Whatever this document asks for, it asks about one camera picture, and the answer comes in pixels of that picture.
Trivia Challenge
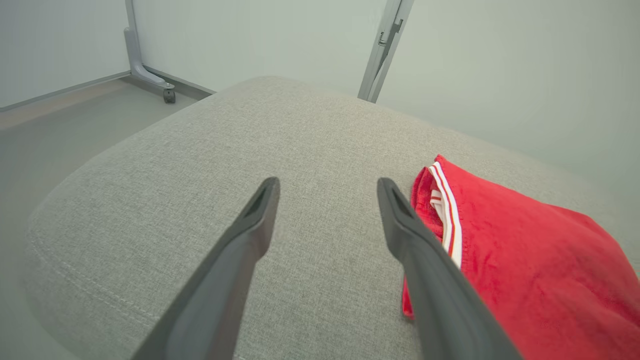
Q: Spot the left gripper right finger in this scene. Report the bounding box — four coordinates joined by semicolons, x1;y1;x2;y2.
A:
376;177;523;360

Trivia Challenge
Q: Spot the grey wheeled frame post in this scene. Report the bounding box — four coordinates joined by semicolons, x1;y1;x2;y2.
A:
123;0;177;104

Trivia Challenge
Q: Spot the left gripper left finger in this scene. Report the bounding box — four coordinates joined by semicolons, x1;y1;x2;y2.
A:
131;176;281;360

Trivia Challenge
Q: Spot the red jersey white striped trim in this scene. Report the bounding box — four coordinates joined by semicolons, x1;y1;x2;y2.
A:
401;154;640;360

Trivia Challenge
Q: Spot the grey frame post with latch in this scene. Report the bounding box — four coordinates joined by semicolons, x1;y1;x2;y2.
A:
357;0;416;104

